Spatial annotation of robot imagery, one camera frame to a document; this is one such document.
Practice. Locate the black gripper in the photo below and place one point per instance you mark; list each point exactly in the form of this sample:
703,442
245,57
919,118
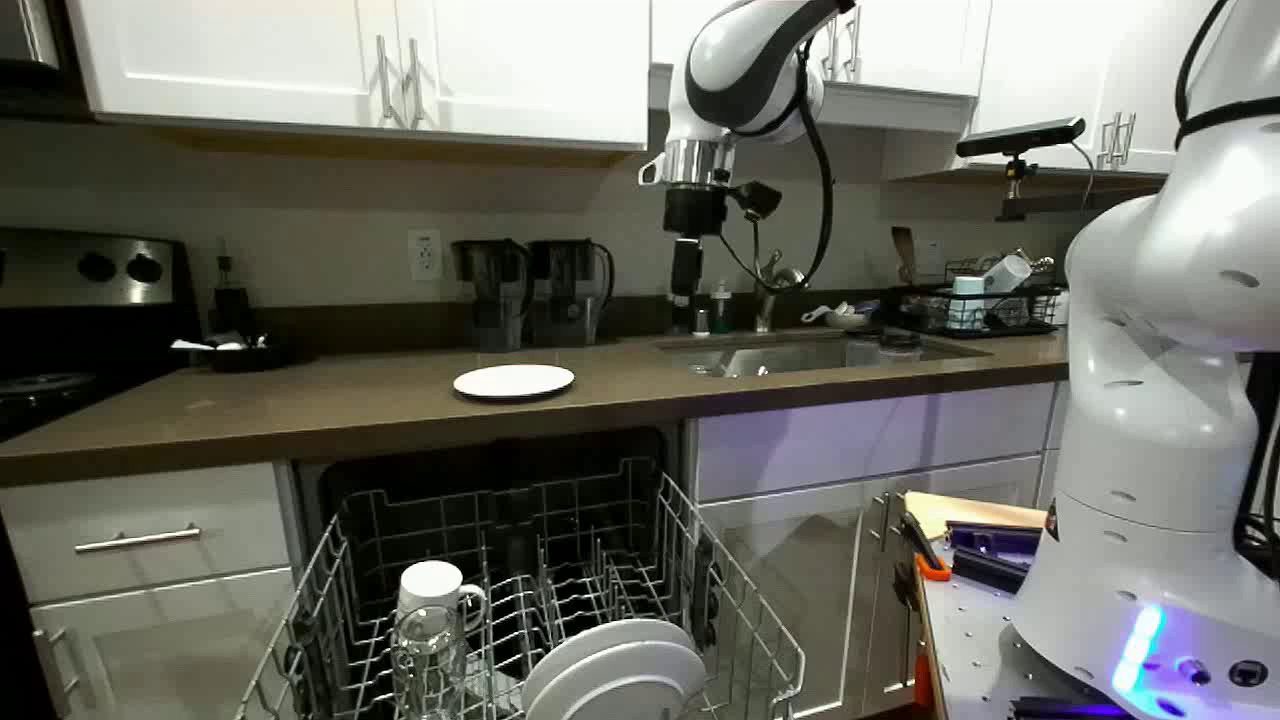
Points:
692,208

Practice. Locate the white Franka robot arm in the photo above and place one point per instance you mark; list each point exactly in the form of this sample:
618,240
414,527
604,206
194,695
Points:
1174,401

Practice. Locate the small soap bottle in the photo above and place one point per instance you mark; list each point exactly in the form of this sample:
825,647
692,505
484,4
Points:
720,311

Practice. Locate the chrome sink faucet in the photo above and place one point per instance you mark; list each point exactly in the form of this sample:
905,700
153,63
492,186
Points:
764,306

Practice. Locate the steel kitchen sink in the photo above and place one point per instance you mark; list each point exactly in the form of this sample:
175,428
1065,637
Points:
801,356

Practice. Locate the flat white plate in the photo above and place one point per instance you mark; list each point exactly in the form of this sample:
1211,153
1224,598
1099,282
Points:
513,383

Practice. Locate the black dish drying rack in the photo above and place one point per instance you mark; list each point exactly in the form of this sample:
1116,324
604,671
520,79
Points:
987,315

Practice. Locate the white upper cabinet over sink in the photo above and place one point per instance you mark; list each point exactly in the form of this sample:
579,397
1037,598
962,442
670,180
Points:
905,47

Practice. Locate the glossy open cabinet door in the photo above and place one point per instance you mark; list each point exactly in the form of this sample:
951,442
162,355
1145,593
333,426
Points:
786,585

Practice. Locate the small white rack plate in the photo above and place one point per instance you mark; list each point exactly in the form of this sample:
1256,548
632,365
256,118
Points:
603,635

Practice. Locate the yellow wooden board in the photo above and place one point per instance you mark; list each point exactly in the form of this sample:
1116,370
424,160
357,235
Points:
973,508

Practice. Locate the purple block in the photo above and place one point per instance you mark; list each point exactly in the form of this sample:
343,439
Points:
995,547

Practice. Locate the large white rack plate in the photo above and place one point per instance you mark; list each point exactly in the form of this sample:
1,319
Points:
625,687

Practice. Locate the dark glass bottle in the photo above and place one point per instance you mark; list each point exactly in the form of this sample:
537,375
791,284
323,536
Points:
231,300

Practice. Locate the black shallow pan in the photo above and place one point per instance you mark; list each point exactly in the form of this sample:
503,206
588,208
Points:
234,355

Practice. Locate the white drawer front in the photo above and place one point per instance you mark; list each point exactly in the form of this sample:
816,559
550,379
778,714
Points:
144,500

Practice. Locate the stainless steel stove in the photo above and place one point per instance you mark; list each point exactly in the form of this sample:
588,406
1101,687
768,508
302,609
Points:
83,265

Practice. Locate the white lower cabinet door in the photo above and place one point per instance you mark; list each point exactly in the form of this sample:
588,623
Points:
175,652

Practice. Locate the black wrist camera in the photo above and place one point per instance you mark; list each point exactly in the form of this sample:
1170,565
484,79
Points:
759,203

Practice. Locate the white wall outlet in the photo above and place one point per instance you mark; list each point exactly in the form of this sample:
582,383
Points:
424,254

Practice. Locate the black camera on stand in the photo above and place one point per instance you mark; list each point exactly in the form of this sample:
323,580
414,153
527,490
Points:
1023,133

